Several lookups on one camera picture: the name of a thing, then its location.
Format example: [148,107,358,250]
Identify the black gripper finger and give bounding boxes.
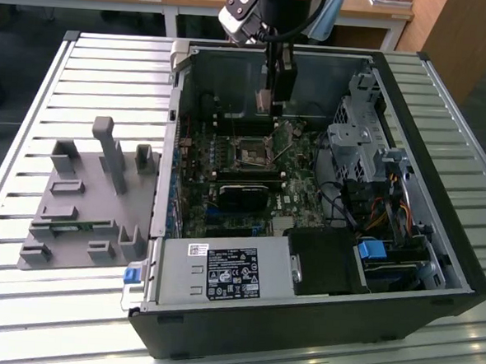
[264,42,277,92]
[271,43,300,119]

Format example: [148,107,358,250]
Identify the silver CPU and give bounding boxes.
[254,87,274,113]

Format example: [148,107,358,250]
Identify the metal socket cover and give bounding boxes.
[267,118,298,164]

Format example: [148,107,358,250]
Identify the metal locking lever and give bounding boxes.
[273,138,297,165]

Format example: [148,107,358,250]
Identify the RAM slot bank white latches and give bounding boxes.
[212,101,276,138]

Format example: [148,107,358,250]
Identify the CPU socket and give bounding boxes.
[230,133,278,171]

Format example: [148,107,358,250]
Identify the pale blue teach pendant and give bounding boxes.
[309,0,348,44]

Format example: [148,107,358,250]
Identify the grey case latch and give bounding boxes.
[168,39,193,72]

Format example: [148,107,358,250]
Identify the silver drive cage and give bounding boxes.
[323,69,399,186]

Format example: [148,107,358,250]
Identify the green motherboard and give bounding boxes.
[169,111,334,245]

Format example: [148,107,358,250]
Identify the graphics card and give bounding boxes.
[215,181,271,214]

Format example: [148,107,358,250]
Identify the silver chipset heat sink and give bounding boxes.
[271,214,297,236]

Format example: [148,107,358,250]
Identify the wooden cabinet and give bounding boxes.
[391,0,486,107]

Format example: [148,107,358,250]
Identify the black plastic housing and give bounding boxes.
[279,225,373,301]

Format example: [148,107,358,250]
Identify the blue disk carrier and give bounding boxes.
[355,237,389,264]

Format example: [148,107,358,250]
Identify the silver power supply unit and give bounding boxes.
[155,231,301,314]

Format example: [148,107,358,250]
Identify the black hard disk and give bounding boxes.
[359,254,428,296]

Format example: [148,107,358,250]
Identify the grey parts rack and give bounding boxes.
[16,111,165,280]

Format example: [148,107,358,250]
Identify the green RAM stick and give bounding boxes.
[49,218,116,238]

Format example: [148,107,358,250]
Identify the blue case latch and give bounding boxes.
[123,264,140,286]

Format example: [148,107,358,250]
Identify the black PC case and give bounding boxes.
[126,35,486,364]

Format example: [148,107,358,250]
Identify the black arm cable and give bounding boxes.
[254,0,319,46]

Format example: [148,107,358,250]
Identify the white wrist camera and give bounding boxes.
[216,0,272,49]

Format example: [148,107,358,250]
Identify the coloured power wire bundle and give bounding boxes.
[361,168,420,239]

